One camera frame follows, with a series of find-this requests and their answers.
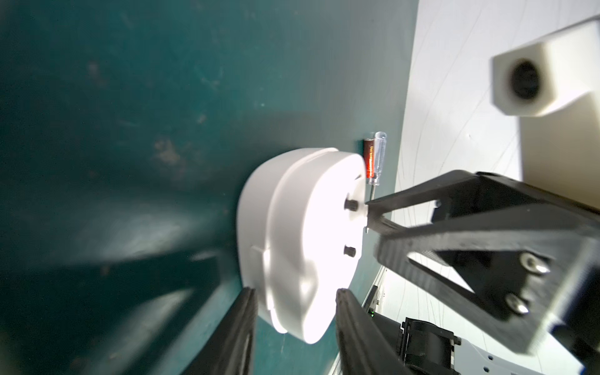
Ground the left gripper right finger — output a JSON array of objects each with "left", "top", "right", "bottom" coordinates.
[{"left": 335, "top": 288, "right": 411, "bottom": 374}]

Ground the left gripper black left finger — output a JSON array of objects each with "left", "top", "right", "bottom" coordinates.
[{"left": 183, "top": 287, "right": 258, "bottom": 374}]

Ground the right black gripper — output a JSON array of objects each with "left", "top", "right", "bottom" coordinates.
[{"left": 368, "top": 170, "right": 599, "bottom": 374}]

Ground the white alarm clock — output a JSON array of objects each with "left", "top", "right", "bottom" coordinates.
[{"left": 236, "top": 148, "right": 367, "bottom": 345}]

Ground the clear handle screwdriver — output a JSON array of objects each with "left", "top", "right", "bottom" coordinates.
[{"left": 369, "top": 131, "right": 387, "bottom": 200}]

